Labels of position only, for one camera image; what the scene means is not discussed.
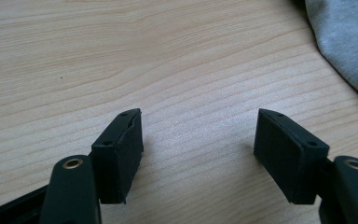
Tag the grey fleece garment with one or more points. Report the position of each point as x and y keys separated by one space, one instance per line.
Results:
x=349 y=43

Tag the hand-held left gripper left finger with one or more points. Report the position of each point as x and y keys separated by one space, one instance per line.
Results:
x=118 y=165

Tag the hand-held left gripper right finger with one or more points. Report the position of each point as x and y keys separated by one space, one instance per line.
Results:
x=290 y=161

